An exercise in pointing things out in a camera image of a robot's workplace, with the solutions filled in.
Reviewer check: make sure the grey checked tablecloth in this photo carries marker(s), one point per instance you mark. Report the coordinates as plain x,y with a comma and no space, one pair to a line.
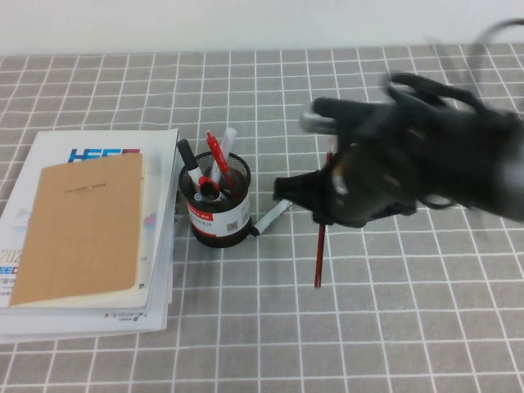
368,307

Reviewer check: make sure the red and black marker cap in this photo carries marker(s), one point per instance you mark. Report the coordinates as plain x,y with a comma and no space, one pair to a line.
208,186

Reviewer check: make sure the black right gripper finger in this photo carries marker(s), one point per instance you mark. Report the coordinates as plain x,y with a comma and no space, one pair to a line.
301,189
323,218

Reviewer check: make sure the brown kraft notebook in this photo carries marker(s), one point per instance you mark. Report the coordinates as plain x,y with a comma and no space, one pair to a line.
86,233

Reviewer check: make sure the black mesh pen holder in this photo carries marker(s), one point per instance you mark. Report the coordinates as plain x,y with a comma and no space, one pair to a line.
219,235

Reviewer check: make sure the white marker black cap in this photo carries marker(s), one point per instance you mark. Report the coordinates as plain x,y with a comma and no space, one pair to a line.
186,153

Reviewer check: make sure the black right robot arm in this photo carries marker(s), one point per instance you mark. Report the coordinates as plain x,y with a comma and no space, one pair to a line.
462,155

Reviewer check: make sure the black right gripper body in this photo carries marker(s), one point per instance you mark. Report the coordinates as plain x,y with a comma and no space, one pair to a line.
368,188

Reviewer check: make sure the white translucent pen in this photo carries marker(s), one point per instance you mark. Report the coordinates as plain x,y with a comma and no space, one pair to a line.
227,141

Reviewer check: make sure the red ballpoint pen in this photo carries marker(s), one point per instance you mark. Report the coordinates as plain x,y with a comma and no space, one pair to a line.
217,155

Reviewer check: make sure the white marker with print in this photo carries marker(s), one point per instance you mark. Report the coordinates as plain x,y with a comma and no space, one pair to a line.
270,217

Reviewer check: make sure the red pencil with eraser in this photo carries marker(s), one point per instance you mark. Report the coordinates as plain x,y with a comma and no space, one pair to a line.
319,262

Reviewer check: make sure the white book blue lettering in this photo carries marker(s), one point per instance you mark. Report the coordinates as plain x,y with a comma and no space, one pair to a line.
53,151

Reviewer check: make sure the grey pen end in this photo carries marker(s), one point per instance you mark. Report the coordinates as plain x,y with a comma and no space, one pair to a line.
206,197

